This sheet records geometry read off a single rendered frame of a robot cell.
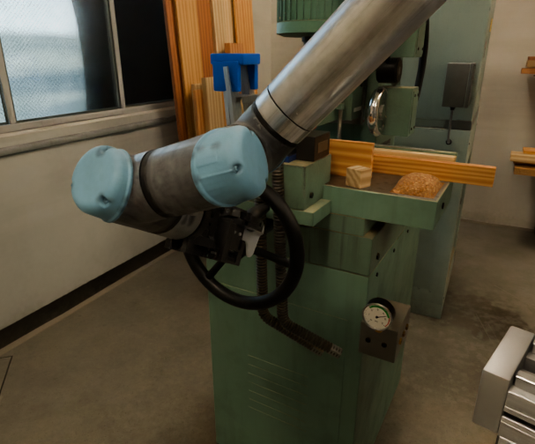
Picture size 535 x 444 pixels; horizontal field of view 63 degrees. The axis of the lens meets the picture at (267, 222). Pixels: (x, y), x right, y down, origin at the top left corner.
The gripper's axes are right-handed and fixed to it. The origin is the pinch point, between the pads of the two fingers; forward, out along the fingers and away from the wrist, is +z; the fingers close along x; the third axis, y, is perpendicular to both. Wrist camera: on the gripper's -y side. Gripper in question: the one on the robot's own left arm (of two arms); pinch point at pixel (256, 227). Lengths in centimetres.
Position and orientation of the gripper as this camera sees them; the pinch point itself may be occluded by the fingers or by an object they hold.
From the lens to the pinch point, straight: 75.1
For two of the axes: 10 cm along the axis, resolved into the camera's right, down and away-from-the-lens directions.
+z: 4.4, 2.1, 8.7
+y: -2.4, 9.6, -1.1
